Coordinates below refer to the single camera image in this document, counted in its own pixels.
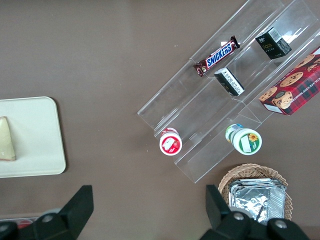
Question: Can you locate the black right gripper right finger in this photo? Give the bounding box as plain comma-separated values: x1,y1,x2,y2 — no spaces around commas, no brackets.
199,184,253,240

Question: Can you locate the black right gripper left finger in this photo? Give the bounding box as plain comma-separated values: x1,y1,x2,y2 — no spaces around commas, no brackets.
31,184,95,240

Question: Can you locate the triangle sandwich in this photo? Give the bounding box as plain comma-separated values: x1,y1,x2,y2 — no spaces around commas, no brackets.
0,115,17,162

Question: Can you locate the light wicker basket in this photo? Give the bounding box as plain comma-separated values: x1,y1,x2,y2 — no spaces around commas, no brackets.
217,163,293,226

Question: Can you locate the cream plastic serving tray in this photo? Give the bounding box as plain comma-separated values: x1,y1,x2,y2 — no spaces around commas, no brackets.
0,96,67,179

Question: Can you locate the stack of foil trays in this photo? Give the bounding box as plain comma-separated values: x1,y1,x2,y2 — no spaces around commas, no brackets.
228,177,287,226

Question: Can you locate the red soda bottle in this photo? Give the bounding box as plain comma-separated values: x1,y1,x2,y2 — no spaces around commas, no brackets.
16,219,33,230

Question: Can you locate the clear acrylic bottle rack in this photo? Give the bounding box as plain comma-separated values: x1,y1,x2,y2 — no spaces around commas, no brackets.
0,215,41,227

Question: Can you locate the green lid yogurt cup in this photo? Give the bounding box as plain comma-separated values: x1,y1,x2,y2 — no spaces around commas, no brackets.
224,123,263,156

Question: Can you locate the red lid yogurt cup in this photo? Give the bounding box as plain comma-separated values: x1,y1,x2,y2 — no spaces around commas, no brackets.
159,126,183,157

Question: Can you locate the clear acrylic stepped shelf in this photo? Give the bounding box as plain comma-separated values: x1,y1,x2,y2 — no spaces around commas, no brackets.
136,0,320,185

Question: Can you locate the small black carton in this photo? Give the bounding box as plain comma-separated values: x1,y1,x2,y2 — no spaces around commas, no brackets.
213,67,246,97
254,26,293,60

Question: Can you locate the red plaid cookie box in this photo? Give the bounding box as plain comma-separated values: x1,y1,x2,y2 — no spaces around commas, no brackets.
258,45,320,117

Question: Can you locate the Snickers chocolate bar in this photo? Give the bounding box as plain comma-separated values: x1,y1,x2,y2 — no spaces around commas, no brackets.
192,35,242,78

